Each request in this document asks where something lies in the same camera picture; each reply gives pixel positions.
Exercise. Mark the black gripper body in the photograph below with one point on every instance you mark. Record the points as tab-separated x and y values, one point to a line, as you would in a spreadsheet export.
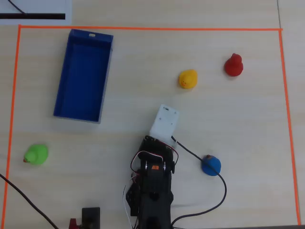
152	142

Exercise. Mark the red rubber duck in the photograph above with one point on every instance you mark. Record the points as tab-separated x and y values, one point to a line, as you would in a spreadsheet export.
234	68

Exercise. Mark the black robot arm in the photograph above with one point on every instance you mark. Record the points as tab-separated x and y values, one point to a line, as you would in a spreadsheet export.
156	190

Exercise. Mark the blue rubber duck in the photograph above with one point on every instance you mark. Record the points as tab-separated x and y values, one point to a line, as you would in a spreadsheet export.
213	164

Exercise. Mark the yellow rubber duck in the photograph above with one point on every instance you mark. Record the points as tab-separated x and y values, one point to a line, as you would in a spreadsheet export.
188	79

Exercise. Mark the blue plastic box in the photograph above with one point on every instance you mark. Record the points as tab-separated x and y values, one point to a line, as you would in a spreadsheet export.
83	78

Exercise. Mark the green rubber duck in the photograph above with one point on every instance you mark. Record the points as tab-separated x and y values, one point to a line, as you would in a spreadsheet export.
37	154

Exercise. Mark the orange tape strip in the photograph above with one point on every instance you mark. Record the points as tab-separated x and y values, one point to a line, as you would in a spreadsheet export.
289	128
11	119
152	28

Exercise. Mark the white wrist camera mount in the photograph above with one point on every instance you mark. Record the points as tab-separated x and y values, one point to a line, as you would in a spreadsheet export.
165	122

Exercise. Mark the black camera stand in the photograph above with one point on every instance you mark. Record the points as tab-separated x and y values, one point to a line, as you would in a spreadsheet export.
91	218

